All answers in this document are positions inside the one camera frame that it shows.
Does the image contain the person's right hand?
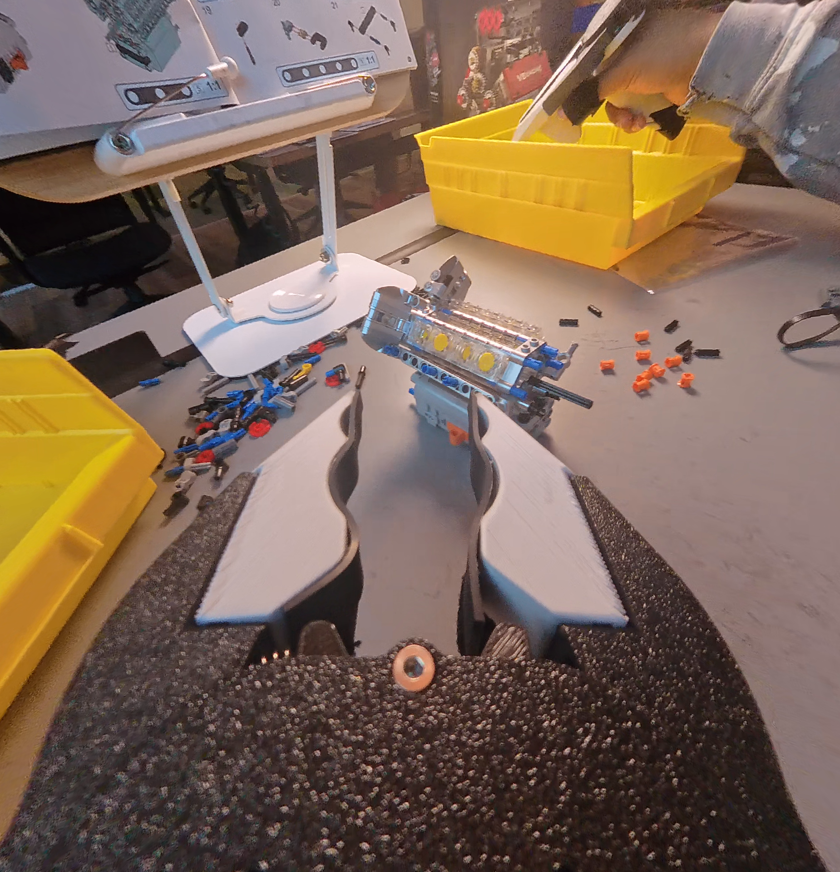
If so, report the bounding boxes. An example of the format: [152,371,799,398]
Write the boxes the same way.
[598,7,727,137]

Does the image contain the large yellow plastic bin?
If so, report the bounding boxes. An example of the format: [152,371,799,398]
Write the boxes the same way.
[0,349,166,743]

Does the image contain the building instruction booklet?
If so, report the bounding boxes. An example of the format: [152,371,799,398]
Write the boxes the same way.
[0,0,418,164]

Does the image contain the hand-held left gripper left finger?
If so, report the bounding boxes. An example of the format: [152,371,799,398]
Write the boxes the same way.
[196,393,364,652]

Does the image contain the toy brick engine model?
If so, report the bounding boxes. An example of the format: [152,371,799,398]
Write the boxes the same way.
[361,257,595,448]

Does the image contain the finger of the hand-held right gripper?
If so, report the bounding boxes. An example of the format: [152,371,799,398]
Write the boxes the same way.
[513,0,648,144]

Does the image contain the black toy set box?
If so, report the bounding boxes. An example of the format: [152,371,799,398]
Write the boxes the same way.
[427,0,584,121]

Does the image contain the black office chair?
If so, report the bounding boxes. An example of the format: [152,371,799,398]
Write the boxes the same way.
[0,184,173,348]

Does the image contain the cluster of orange bushes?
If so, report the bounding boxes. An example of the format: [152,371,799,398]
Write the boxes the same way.
[598,327,697,396]

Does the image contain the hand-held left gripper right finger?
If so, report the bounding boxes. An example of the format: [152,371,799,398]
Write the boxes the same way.
[459,396,628,658]

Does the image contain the pile of coloured brick parts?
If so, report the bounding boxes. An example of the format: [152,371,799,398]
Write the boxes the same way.
[137,332,369,519]

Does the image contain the black motor cable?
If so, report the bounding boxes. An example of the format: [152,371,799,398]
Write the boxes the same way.
[779,303,840,352]

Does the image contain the background desk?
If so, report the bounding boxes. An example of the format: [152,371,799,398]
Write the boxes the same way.
[189,109,424,260]

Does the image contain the white book stand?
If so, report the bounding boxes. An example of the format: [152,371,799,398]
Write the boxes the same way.
[0,69,418,380]

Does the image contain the clear plastic bag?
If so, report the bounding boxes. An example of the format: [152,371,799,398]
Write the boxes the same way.
[614,218,800,294]

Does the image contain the grey desk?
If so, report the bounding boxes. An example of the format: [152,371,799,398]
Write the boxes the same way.
[0,178,840,872]

